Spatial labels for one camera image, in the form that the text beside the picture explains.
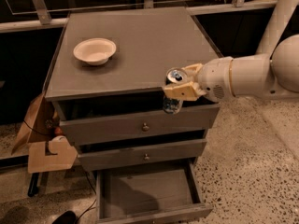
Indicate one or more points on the grey bottom drawer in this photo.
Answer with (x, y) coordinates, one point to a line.
(155, 193)

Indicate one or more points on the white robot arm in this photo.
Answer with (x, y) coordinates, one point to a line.
(265, 76)

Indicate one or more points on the grey drawer cabinet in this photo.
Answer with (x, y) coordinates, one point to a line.
(149, 42)

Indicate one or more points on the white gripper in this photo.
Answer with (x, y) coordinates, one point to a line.
(215, 78)

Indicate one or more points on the redbull can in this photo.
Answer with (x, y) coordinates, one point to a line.
(173, 76)

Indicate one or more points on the white diagonal pole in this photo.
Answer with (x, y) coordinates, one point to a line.
(279, 20)

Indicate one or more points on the grey top drawer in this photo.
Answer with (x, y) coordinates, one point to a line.
(138, 125)

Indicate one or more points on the grey middle drawer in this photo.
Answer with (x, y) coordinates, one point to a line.
(140, 155)

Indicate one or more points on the black floor object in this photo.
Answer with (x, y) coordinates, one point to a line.
(68, 217)

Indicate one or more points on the grey drawer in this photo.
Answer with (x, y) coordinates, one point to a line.
(138, 125)
(140, 155)
(155, 193)

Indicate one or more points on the metal railing bar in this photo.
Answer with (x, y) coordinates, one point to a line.
(20, 26)

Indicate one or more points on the wooden bracket piece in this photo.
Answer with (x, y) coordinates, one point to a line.
(54, 155)

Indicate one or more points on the white paper bowl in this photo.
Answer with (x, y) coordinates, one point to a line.
(95, 51)

